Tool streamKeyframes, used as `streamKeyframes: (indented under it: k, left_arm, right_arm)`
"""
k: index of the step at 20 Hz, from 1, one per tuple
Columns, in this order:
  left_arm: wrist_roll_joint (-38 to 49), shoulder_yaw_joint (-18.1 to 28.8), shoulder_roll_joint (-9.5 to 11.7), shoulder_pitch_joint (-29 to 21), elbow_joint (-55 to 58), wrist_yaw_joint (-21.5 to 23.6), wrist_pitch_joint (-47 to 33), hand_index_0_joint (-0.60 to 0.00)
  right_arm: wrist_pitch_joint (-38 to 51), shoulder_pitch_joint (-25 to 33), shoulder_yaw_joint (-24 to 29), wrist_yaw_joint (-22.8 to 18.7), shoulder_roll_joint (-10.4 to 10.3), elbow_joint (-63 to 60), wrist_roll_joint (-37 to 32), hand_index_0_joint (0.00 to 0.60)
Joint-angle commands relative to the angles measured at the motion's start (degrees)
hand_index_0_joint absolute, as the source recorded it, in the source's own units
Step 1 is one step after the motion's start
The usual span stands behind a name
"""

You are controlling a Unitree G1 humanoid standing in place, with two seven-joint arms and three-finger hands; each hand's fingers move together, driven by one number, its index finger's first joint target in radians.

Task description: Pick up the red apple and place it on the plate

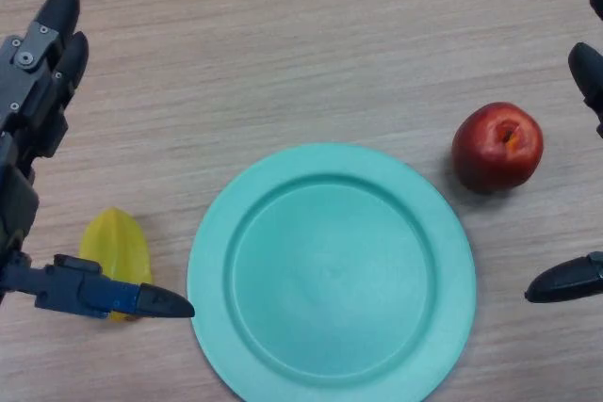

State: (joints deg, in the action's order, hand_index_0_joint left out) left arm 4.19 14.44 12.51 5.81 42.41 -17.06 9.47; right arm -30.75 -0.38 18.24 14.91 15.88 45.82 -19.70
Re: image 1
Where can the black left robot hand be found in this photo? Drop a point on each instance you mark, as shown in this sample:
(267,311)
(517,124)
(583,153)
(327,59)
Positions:
(33,91)

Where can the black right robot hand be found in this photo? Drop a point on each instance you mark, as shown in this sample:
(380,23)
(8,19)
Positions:
(586,77)

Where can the red apple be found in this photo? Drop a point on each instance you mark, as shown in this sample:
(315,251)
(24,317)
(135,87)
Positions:
(494,148)

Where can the green round plate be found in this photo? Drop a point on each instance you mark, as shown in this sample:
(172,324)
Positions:
(330,275)

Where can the yellow starfruit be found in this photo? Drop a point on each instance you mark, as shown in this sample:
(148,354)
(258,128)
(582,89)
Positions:
(115,242)

